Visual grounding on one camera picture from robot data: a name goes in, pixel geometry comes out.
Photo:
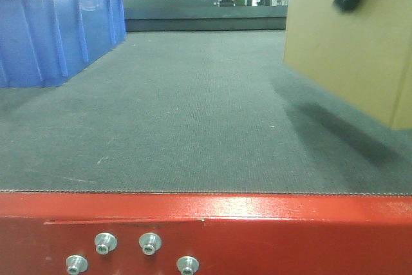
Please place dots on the silver bolt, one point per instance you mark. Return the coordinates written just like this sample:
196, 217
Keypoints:
105, 243
150, 243
187, 265
76, 264

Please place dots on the brown cardboard box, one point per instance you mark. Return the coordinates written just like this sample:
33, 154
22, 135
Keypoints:
363, 56

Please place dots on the blue plastic crate on conveyor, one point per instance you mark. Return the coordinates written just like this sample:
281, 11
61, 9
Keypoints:
45, 43

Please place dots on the red conveyor frame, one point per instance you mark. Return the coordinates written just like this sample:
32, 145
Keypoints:
226, 233

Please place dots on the grey conveyor belt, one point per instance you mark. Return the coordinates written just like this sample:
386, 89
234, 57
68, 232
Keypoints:
196, 112

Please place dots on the dark grey conveyor rail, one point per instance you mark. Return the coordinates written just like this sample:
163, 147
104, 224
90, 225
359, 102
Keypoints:
200, 15

